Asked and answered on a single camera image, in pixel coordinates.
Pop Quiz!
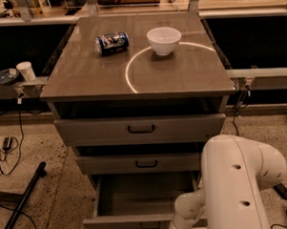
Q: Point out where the black power brick right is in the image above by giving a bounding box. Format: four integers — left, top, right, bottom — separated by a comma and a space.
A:
274, 183, 287, 200

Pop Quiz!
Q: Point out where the grey middle drawer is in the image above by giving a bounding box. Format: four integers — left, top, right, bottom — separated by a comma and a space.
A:
76, 153, 201, 175

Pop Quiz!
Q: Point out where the black power adapter left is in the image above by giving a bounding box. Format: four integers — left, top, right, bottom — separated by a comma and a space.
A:
2, 136, 12, 151

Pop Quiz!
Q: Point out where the grey bottom drawer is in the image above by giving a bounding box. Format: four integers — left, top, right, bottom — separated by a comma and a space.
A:
83, 171, 200, 229

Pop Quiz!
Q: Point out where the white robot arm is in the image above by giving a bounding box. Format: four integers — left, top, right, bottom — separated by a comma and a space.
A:
169, 135, 287, 229

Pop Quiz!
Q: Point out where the white ceramic bowl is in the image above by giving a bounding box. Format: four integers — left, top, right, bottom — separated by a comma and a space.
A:
147, 27, 182, 55

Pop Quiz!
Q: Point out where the black cable left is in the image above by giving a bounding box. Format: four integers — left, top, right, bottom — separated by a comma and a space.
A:
0, 98, 27, 177

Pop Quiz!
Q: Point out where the dark blue plate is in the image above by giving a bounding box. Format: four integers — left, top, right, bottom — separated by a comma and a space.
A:
0, 68, 20, 86

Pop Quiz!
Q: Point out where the blue soda can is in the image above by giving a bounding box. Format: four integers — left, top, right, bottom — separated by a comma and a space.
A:
94, 32, 129, 56

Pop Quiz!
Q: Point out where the grey top drawer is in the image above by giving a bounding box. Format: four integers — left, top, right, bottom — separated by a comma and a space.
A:
55, 113, 226, 147

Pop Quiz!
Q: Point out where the grey drawer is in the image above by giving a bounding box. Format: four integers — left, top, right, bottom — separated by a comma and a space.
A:
76, 153, 201, 175
55, 113, 226, 147
83, 171, 200, 229

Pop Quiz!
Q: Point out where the white paper cup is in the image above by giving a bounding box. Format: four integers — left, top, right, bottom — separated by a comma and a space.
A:
16, 61, 36, 81

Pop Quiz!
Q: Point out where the black cable right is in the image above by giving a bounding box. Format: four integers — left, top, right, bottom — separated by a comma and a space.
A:
230, 88, 252, 137

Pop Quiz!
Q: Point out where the grey drawer cabinet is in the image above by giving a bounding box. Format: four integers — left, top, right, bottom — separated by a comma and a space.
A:
36, 10, 241, 192

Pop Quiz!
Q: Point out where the black cable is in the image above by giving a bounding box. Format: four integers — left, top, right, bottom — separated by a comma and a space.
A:
230, 88, 252, 137
0, 98, 27, 177

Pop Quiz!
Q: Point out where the black pole stand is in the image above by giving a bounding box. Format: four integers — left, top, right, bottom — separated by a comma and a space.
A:
0, 162, 47, 229

